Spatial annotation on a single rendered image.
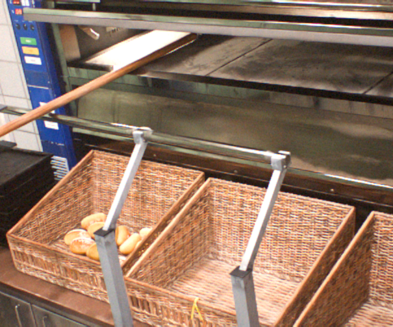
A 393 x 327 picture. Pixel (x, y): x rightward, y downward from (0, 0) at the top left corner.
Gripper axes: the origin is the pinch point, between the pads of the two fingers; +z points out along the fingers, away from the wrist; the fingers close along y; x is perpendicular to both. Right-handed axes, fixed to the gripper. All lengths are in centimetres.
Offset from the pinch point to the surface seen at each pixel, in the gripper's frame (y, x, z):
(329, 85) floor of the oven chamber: 2, -63, 76
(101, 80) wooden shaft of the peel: -0.3, -40.6, 1.3
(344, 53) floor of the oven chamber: 2, -91, 65
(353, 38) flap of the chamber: -22, -39, 98
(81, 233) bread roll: 56, -29, -13
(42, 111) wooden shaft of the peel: 0.3, -13.7, 1.5
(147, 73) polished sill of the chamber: 2, -56, 8
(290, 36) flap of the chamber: -21, -39, 80
